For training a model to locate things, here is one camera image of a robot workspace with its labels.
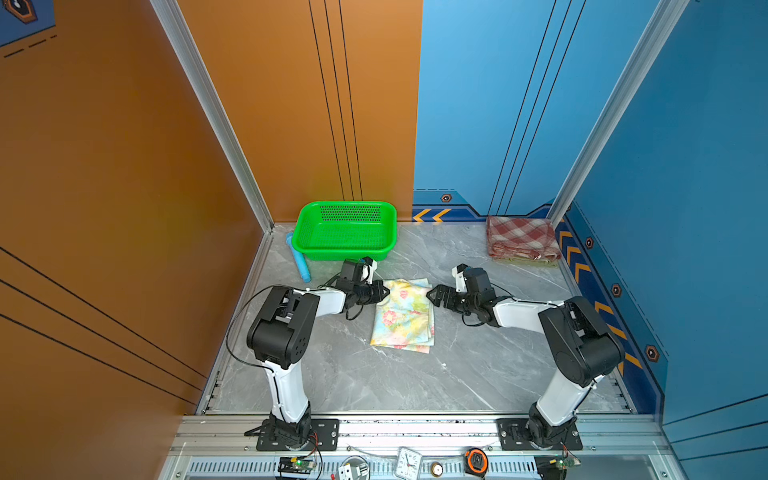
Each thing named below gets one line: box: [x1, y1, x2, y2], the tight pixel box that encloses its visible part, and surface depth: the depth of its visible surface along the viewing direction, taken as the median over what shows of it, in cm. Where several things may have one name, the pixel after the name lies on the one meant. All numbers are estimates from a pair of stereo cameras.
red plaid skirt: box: [487, 216, 562, 260], surface depth 110 cm
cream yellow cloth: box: [370, 278, 435, 353], surface depth 93 cm
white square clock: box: [395, 446, 423, 480], surface depth 70 cm
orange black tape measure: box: [464, 447, 489, 478], surface depth 69 cm
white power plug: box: [338, 455, 371, 480], surface depth 64 cm
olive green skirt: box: [495, 258, 562, 266], surface depth 108 cm
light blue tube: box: [286, 232, 312, 283], surface depth 107 cm
